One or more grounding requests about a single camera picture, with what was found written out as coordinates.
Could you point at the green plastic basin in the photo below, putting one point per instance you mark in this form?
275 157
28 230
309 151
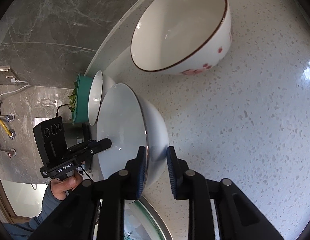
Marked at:
82 97

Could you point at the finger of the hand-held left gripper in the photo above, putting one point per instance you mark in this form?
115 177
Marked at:
101 145

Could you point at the small white bowl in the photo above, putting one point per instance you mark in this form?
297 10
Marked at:
95 100

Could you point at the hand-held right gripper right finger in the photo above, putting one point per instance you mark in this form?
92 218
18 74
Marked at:
171 172

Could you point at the person's left hand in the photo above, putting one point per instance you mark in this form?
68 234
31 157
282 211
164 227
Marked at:
63 185

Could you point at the leafy greens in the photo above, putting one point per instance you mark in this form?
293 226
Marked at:
73 97

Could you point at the white bowl with pink flowers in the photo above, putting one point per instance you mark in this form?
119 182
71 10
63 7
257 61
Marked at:
175 30

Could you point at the red water valve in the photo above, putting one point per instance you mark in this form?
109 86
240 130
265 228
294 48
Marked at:
11 153

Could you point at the large white bowl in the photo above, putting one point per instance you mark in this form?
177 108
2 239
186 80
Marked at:
120 135

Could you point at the teal floral plate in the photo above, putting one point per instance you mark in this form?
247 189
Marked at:
135 220

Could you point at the wall socket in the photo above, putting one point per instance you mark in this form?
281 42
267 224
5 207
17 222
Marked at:
7 72

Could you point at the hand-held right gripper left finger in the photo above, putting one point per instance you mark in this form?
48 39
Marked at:
142 172

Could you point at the person's left forearm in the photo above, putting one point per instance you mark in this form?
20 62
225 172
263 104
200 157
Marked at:
32 217

